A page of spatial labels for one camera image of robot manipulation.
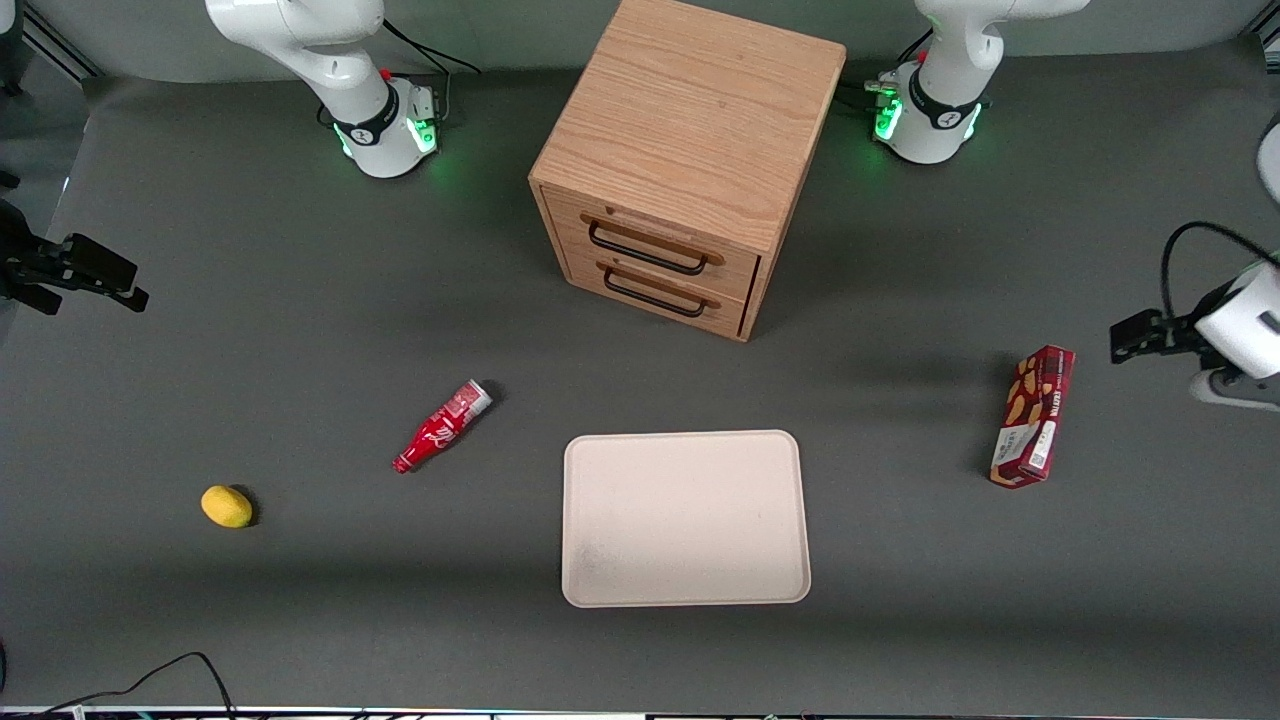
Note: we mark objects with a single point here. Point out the yellow lemon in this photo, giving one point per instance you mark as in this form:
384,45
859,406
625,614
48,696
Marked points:
227,506

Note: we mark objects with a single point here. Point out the red cola bottle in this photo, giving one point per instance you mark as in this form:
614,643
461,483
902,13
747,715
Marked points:
440,428

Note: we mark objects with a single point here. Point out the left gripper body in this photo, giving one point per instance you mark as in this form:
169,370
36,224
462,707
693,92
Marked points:
1172,334

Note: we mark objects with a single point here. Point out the cream plastic tray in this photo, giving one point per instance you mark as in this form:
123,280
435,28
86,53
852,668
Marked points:
680,520

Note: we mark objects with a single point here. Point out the wooden two-drawer cabinet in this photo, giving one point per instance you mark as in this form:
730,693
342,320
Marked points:
690,110

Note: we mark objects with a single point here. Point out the red tartan cookie box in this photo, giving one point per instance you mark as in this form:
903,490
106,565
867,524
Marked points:
1035,420

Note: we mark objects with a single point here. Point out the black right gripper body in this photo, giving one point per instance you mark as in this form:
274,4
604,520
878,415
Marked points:
22,262

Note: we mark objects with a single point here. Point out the wooden drawer front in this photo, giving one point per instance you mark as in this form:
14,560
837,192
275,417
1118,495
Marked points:
740,272
722,312

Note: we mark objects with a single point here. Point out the aluminium frame rail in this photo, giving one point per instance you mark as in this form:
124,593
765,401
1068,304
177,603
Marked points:
1262,42
60,45

